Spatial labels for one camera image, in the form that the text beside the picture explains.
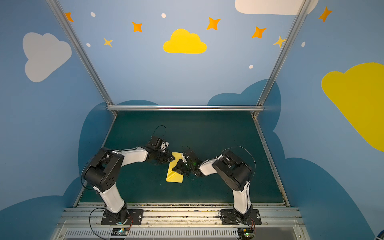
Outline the yellow square paper sheet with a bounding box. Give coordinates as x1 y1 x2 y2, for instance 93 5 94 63
166 152 184 183

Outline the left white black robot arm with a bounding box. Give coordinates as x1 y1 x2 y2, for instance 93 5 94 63
82 147 175 225

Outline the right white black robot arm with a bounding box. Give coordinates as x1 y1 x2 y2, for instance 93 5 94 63
167 149 253 225

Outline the left green circuit board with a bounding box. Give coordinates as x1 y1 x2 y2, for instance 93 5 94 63
111 228 130 236

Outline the green circuit board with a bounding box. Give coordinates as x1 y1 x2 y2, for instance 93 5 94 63
111 228 130 236
238 228 255 240

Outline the right green circuit board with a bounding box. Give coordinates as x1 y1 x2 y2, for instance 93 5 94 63
238 228 255 240

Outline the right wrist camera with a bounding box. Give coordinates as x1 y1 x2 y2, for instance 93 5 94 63
183 149 201 166

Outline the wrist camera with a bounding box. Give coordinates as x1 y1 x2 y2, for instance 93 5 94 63
183 149 201 166
147 136 169 152

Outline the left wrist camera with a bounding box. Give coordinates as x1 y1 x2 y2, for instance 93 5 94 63
147 136 169 152

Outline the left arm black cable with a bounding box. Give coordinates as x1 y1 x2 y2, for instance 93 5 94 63
80 124 168 240

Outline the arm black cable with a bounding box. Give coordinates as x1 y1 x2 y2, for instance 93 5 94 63
217 145 257 233
80 124 168 240

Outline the rear aluminium frame crossbar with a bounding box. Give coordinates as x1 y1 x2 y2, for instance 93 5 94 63
107 105 264 112

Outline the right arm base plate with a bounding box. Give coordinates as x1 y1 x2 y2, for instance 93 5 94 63
218 209 262 226

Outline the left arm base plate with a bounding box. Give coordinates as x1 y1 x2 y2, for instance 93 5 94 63
101 209 144 226

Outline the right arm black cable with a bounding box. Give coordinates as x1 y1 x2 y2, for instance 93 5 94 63
217 145 257 233

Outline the front aluminium rail bed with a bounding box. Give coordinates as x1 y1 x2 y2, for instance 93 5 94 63
52 203 310 240

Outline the white slotted cable duct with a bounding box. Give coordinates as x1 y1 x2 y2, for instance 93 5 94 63
64 228 238 240

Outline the left aluminium frame post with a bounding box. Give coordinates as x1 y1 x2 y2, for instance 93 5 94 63
46 0 114 106

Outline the aluminium frame post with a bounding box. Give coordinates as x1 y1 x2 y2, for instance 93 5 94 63
252 0 312 120
46 0 114 106

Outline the right aluminium frame post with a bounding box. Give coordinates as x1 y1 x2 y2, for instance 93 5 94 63
252 0 312 120

